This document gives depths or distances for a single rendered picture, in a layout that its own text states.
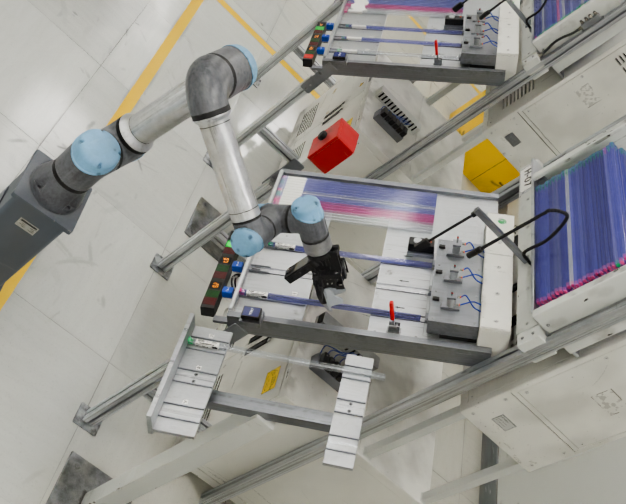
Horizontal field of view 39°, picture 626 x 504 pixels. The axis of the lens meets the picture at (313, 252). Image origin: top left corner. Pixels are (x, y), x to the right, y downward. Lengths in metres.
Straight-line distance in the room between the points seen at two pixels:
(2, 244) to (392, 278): 1.10
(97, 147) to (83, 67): 1.43
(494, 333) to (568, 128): 1.48
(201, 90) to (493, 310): 0.94
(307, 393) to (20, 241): 0.93
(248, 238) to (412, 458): 1.12
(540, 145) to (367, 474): 1.56
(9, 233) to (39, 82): 1.12
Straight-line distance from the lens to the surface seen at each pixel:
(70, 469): 2.82
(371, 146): 3.71
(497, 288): 2.42
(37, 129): 3.38
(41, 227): 2.47
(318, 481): 2.89
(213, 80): 2.08
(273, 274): 2.52
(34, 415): 2.82
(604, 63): 3.49
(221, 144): 2.09
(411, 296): 2.47
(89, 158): 2.29
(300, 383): 2.65
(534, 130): 3.62
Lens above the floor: 2.29
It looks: 34 degrees down
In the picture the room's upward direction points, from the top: 57 degrees clockwise
